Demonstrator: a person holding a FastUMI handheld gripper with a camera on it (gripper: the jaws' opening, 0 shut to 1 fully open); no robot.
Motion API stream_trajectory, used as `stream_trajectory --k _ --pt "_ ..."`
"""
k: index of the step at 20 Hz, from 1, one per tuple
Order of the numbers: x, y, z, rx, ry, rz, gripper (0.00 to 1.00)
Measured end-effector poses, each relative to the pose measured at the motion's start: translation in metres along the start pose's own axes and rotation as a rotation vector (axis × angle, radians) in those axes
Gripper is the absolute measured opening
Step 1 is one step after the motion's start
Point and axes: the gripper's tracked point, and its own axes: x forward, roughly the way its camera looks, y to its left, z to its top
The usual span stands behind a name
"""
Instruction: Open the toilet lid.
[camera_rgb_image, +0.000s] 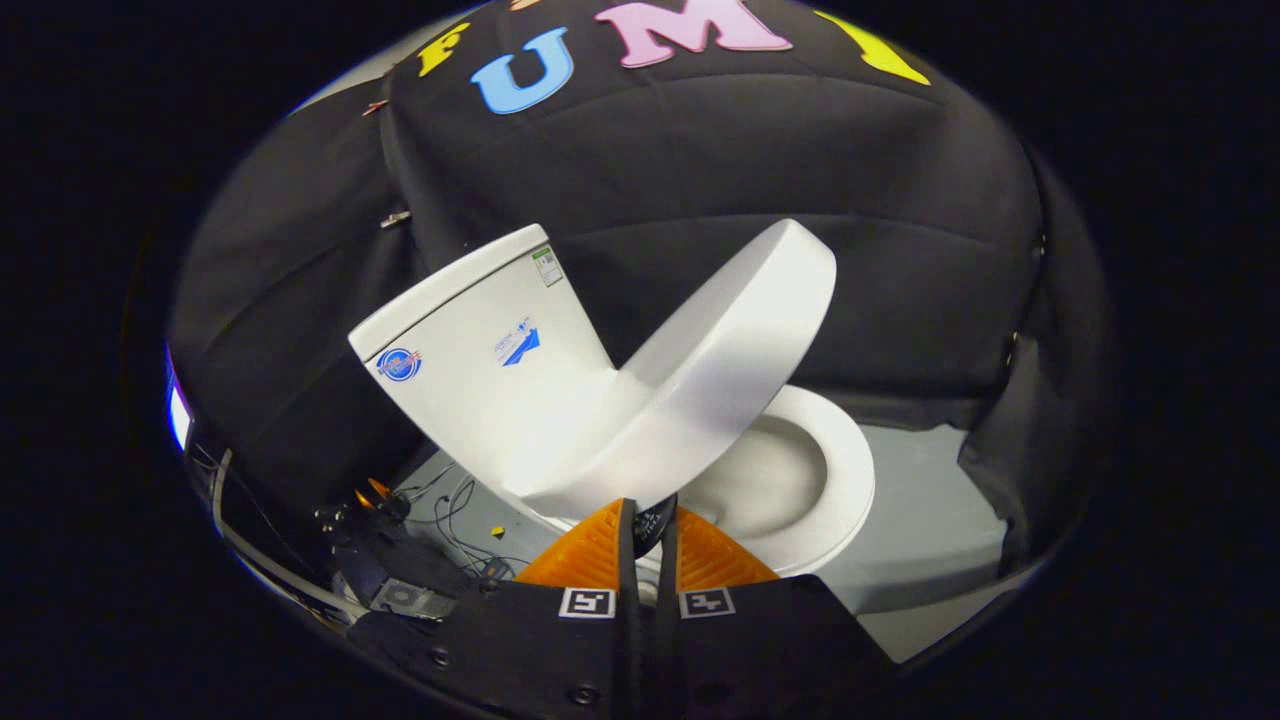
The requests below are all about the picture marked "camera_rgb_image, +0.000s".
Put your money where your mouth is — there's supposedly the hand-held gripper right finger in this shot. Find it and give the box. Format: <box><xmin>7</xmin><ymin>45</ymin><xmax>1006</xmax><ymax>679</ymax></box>
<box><xmin>654</xmin><ymin>505</ymin><xmax>898</xmax><ymax>720</ymax></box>

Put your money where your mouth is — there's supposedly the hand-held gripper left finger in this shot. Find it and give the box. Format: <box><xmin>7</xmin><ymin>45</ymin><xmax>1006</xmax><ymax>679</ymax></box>
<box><xmin>346</xmin><ymin>497</ymin><xmax>644</xmax><ymax>720</ymax></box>

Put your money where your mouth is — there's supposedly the small black round tab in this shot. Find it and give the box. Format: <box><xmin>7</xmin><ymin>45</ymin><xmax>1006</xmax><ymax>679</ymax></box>
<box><xmin>634</xmin><ymin>494</ymin><xmax>680</xmax><ymax>557</ymax></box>

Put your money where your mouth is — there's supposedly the white toilet lid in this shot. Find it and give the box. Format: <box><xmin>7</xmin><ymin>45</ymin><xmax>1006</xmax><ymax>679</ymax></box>
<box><xmin>505</xmin><ymin>218</ymin><xmax>837</xmax><ymax>521</ymax></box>

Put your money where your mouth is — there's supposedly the white toilet seat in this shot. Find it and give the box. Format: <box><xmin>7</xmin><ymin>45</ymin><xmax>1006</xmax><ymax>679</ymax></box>
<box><xmin>680</xmin><ymin>385</ymin><xmax>877</xmax><ymax>579</ymax></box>

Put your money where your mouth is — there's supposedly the white toilet with tank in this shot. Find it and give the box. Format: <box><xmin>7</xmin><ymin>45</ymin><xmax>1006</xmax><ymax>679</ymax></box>
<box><xmin>348</xmin><ymin>224</ymin><xmax>877</xmax><ymax>581</ymax></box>

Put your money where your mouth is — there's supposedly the dark equipment with orange parts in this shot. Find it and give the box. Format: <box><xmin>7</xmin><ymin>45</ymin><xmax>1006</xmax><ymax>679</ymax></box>
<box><xmin>315</xmin><ymin>478</ymin><xmax>511</xmax><ymax>626</ymax></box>

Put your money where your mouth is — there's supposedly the black backdrop cloth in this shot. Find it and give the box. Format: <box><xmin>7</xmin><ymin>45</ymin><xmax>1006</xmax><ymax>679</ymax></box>
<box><xmin>165</xmin><ymin>0</ymin><xmax>1116</xmax><ymax>581</ymax></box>

